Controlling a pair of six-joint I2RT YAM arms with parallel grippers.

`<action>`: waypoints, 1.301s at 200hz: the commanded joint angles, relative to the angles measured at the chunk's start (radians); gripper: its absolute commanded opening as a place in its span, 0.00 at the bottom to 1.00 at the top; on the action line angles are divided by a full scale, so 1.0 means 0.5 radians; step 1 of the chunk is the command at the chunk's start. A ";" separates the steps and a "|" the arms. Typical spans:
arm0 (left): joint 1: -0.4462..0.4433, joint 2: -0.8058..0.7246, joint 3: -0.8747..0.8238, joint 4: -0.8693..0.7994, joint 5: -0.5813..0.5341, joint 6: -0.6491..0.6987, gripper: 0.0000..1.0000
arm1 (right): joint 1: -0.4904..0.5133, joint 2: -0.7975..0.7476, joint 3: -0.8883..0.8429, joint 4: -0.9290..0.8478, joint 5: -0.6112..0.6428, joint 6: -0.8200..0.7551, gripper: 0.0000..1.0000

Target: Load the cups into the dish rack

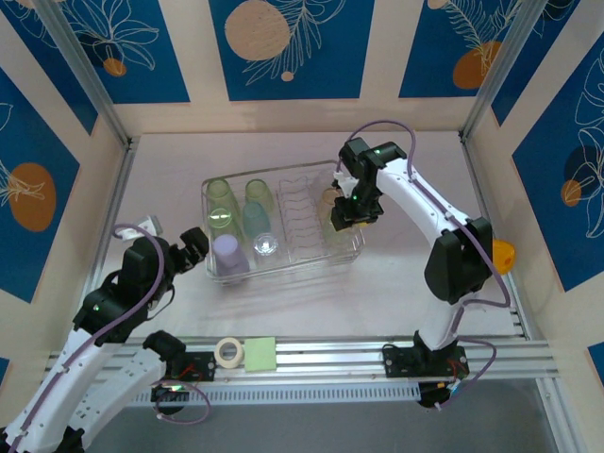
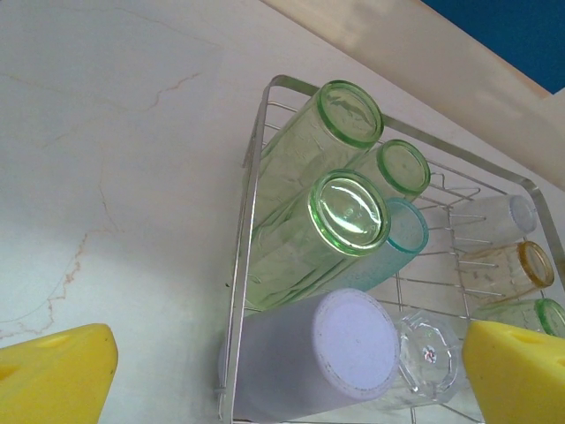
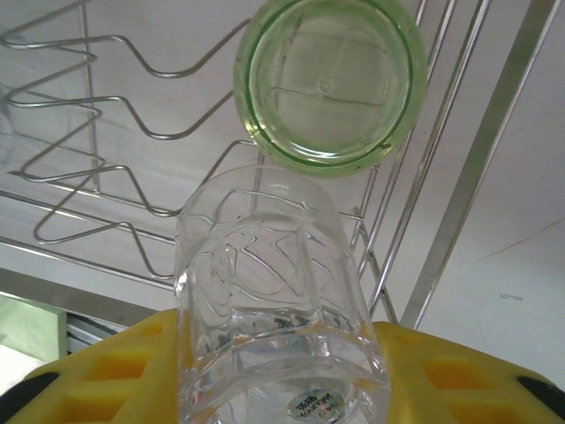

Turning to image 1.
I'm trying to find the white bottle with orange cap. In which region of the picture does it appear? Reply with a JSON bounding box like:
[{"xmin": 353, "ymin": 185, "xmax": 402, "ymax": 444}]
[{"xmin": 490, "ymin": 238, "xmax": 517, "ymax": 277}]

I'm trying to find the beige masking tape roll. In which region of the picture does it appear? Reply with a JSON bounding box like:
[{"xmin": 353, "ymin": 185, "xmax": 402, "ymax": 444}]
[{"xmin": 213, "ymin": 337, "xmax": 245, "ymax": 371}]

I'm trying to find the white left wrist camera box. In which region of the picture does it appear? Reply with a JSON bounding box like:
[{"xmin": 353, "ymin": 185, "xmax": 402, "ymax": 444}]
[{"xmin": 135, "ymin": 213, "xmax": 165, "ymax": 236}]

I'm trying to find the clear plastic cup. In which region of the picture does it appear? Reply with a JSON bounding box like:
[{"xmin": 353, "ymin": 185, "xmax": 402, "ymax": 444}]
[{"xmin": 252, "ymin": 231, "xmax": 286, "ymax": 268}]

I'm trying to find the chrome wire dish rack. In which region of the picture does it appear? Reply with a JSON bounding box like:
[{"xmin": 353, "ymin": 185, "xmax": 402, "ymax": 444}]
[{"xmin": 200, "ymin": 159, "xmax": 367, "ymax": 287}]

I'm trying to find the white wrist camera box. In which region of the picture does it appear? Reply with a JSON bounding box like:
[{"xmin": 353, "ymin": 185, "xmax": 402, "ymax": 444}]
[
  {"xmin": 135, "ymin": 213, "xmax": 165, "ymax": 236},
  {"xmin": 331, "ymin": 168, "xmax": 360, "ymax": 191}
]

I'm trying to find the aluminium frame post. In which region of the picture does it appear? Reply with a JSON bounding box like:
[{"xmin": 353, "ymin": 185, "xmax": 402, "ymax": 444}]
[
  {"xmin": 35, "ymin": 0, "xmax": 136, "ymax": 151},
  {"xmin": 458, "ymin": 0, "xmax": 584, "ymax": 145}
]

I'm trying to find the amber translucent plastic cup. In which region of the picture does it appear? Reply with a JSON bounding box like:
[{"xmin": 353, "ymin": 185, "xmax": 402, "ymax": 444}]
[{"xmin": 316, "ymin": 187, "xmax": 345, "ymax": 223}]

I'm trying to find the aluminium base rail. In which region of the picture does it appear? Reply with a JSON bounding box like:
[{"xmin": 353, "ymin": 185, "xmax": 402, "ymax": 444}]
[{"xmin": 44, "ymin": 335, "xmax": 553, "ymax": 379}]

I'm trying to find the teal translucent plastic cup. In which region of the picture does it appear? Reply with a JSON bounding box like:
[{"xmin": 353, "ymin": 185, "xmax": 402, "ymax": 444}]
[{"xmin": 242, "ymin": 202, "xmax": 275, "ymax": 242}]

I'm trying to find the green sponge cloth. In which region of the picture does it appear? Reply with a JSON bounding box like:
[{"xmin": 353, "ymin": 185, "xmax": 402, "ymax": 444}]
[{"xmin": 243, "ymin": 335, "xmax": 277, "ymax": 375}]

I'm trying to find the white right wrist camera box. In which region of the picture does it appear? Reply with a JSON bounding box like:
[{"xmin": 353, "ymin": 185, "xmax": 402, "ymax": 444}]
[{"xmin": 331, "ymin": 168, "xmax": 360, "ymax": 191}]

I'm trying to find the purple plastic cup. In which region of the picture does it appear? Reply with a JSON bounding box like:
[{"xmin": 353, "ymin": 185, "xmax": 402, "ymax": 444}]
[{"xmin": 210, "ymin": 234, "xmax": 251, "ymax": 279}]

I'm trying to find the aluminium side rail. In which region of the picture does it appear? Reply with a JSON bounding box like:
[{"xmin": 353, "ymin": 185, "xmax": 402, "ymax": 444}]
[
  {"xmin": 460, "ymin": 134, "xmax": 532, "ymax": 340},
  {"xmin": 70, "ymin": 136, "xmax": 141, "ymax": 331}
]

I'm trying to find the white slotted cable duct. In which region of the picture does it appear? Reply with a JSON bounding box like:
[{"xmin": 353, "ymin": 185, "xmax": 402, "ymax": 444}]
[{"xmin": 92, "ymin": 382, "xmax": 422, "ymax": 406}]

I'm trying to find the purple cable loop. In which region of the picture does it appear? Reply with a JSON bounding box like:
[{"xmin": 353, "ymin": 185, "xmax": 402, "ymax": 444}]
[{"xmin": 154, "ymin": 380, "xmax": 210, "ymax": 427}]

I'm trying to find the small circuit board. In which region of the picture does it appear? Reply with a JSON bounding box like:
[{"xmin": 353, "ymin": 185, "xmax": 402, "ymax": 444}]
[
  {"xmin": 417, "ymin": 377, "xmax": 466, "ymax": 411},
  {"xmin": 151, "ymin": 382, "xmax": 189, "ymax": 403}
]

